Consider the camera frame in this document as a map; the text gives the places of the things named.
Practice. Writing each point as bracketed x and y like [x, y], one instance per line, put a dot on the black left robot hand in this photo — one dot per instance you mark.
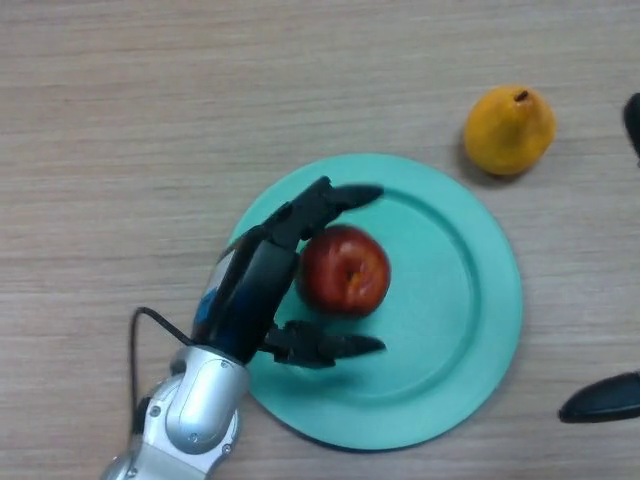
[255, 290]

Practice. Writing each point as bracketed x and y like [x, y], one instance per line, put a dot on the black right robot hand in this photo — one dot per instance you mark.
[605, 400]

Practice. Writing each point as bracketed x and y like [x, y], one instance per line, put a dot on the red apple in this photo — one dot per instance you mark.
[345, 272]

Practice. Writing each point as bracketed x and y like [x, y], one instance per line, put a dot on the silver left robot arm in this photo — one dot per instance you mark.
[200, 400]

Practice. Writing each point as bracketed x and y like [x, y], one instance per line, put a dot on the green round plate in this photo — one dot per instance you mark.
[430, 310]

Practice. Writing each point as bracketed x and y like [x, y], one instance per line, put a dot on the yellow pear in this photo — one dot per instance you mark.
[507, 132]

